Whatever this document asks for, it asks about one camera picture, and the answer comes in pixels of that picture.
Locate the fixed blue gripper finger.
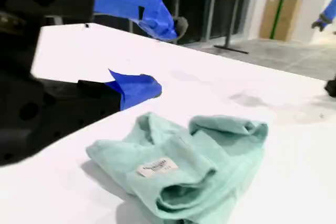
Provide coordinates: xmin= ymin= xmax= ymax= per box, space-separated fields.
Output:
xmin=34 ymin=68 xmax=163 ymax=153
xmin=319 ymin=11 xmax=336 ymax=32

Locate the pale green T-shirt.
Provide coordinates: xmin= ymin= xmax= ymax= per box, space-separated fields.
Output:
xmin=86 ymin=112 xmax=269 ymax=224

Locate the brown cardboard box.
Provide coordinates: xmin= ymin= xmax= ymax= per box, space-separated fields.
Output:
xmin=259 ymin=0 xmax=302 ymax=42

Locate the green pole with black bar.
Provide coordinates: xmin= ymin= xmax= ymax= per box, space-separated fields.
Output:
xmin=269 ymin=0 xmax=303 ymax=40

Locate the dark glass door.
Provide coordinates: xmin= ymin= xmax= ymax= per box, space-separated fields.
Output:
xmin=125 ymin=0 xmax=254 ymax=45

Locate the black floor stand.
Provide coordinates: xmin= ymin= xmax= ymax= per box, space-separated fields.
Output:
xmin=214 ymin=0 xmax=249 ymax=55

